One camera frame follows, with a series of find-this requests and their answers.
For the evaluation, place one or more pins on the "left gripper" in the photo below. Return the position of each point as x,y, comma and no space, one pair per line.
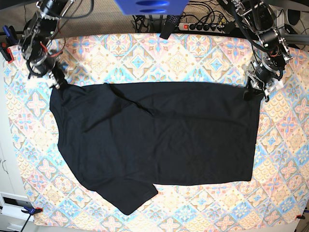
263,75

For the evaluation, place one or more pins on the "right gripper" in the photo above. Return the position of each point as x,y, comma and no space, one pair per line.
43,65

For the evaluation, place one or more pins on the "black T-shirt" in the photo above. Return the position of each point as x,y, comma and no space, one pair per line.
121,140

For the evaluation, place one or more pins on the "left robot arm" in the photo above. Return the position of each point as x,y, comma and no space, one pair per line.
257,21

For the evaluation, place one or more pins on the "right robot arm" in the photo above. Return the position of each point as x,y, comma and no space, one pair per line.
38,32

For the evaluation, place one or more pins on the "blue clamp top left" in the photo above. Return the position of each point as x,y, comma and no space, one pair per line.
5,46

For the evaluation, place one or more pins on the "blue clamp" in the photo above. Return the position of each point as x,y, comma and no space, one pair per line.
5,46
30,211

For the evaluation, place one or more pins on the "white power strip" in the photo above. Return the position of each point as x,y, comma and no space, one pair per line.
200,27

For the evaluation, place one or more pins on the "blue box overhead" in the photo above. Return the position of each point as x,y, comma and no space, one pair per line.
152,7

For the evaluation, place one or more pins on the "patterned tablecloth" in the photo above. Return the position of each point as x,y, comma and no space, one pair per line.
277,193

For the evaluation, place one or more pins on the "white cabinet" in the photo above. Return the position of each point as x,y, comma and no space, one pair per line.
10,179

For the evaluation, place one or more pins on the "blue clamp bottom left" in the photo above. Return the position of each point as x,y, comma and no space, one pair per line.
30,211

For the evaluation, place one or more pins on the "orange clamp bottom right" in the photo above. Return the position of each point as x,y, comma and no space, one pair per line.
300,217

